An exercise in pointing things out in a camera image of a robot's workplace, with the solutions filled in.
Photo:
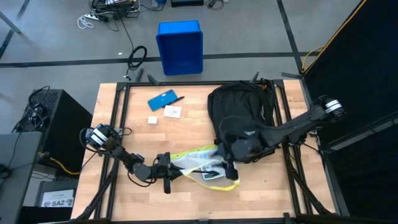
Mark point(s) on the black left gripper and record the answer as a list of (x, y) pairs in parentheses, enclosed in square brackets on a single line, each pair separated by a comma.
[(162, 172)]

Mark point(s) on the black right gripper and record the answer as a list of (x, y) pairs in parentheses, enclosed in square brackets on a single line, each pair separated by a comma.
[(247, 149)]

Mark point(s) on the white calculator dark keys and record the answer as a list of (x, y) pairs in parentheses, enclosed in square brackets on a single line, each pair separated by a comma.
[(212, 175)]

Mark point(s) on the white mesh pouch yellow trim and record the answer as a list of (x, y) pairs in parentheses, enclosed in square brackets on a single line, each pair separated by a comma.
[(192, 160)]

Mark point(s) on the white charger cube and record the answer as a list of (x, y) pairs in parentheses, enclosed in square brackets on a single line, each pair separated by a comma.
[(152, 120)]

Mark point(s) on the black backpack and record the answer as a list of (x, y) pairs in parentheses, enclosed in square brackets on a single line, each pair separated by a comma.
[(236, 105)]

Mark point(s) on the small white card box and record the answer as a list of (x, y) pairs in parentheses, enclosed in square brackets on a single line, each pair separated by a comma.
[(172, 112)]

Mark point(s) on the black pen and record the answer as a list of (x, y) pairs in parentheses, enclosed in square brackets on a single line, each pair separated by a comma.
[(175, 101)]

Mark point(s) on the blue smartphone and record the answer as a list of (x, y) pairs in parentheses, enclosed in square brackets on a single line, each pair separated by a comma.
[(162, 100)]

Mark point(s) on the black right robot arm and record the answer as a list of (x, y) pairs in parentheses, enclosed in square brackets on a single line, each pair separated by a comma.
[(295, 124)]

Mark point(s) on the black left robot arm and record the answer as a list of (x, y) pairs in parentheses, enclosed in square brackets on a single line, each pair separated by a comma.
[(124, 155)]

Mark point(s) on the grey mounting plate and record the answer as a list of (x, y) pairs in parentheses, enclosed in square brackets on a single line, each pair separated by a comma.
[(117, 131)]

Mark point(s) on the black computer tower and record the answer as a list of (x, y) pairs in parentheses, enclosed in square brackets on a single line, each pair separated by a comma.
[(62, 140)]

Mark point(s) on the grey case with SA2 label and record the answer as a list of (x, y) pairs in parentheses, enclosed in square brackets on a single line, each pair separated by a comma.
[(57, 199)]

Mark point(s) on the blue plastic bin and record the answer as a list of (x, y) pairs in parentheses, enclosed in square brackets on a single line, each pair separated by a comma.
[(180, 46)]

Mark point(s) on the grey desk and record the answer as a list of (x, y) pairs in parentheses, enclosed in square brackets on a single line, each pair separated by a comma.
[(18, 174)]

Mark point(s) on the black curtain panel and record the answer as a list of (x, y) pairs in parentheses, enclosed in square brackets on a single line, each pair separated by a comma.
[(357, 77)]

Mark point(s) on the black power adapter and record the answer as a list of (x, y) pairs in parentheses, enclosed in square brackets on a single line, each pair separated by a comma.
[(213, 3)]

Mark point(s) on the black flat box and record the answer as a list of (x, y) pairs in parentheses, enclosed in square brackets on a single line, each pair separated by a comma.
[(186, 3)]

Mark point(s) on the white power strip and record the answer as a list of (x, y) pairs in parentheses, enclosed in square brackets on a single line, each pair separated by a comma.
[(93, 16)]

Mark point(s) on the black aluminium table frame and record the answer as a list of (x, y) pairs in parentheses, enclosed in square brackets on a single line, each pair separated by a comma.
[(199, 83)]

